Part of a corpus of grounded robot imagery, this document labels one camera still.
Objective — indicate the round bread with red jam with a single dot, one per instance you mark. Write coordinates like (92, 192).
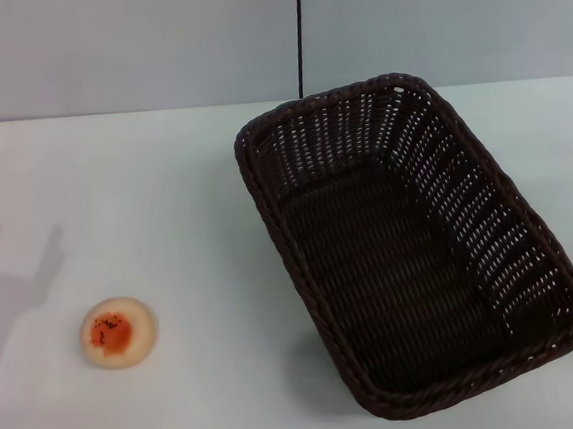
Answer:
(118, 333)

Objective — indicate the dark brown woven basket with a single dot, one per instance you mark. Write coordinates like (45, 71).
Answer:
(401, 264)

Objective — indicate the black vertical wall strip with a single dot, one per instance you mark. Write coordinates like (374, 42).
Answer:
(298, 33)

